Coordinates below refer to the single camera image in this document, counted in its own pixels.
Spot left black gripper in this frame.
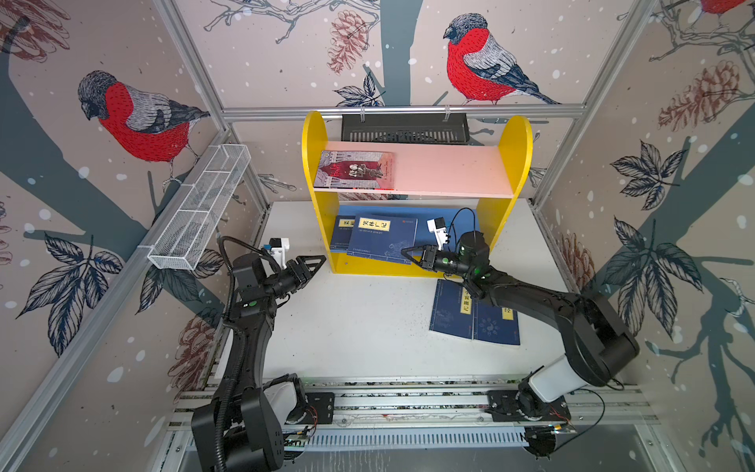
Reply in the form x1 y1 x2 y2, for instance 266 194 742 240
261 256 324 300

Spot navy blue book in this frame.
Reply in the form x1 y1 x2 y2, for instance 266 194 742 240
346 216 418 265
473 302 520 346
330 216 355 253
430 280 474 339

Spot red illustrated book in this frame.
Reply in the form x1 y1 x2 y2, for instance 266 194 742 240
314 151 395 190

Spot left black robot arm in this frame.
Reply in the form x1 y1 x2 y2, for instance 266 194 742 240
191 236 327 471

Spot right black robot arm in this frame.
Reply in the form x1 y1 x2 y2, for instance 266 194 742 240
401 231 640 418

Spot yellow pink blue shelf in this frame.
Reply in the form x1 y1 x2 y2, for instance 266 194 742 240
302 111 534 277

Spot black mesh tray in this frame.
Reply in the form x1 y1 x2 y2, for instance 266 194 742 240
341 113 470 145

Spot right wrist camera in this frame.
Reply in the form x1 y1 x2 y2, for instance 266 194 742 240
427 218 449 250

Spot white wire mesh basket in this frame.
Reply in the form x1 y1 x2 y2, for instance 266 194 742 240
147 144 251 271

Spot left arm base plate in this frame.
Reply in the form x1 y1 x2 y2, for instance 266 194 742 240
286 393 335 426

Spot aluminium mounting rail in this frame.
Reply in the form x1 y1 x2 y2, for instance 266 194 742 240
167 376 659 432

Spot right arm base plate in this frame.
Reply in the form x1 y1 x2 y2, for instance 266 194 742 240
486 389 571 423

